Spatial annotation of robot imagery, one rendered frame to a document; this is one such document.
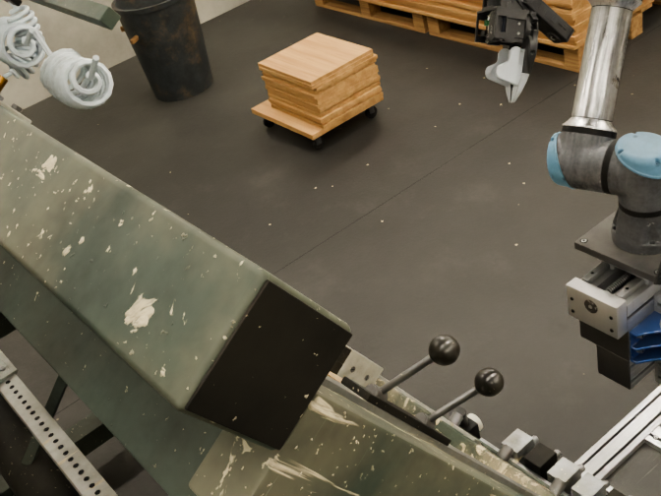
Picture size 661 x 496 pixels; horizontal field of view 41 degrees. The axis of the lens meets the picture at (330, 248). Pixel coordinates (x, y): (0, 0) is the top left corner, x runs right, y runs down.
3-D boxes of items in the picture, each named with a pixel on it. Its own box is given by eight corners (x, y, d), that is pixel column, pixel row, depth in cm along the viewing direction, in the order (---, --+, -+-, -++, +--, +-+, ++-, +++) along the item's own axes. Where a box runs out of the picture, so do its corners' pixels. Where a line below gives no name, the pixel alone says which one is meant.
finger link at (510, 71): (487, 99, 150) (493, 44, 149) (517, 102, 152) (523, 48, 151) (497, 99, 147) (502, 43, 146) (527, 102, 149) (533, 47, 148)
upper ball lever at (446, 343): (381, 416, 108) (470, 359, 105) (364, 407, 106) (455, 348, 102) (372, 391, 111) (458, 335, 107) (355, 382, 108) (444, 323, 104)
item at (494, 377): (429, 443, 117) (513, 391, 113) (414, 435, 114) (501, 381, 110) (419, 418, 119) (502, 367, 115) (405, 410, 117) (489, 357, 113)
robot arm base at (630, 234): (639, 207, 202) (638, 170, 197) (698, 228, 191) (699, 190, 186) (596, 239, 196) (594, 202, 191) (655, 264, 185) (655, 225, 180)
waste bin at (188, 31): (236, 78, 578) (207, -18, 541) (167, 114, 557) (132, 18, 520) (196, 62, 617) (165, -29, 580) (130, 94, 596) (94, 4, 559)
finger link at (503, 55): (478, 100, 153) (483, 46, 152) (509, 103, 155) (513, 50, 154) (487, 99, 150) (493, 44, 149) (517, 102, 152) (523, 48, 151)
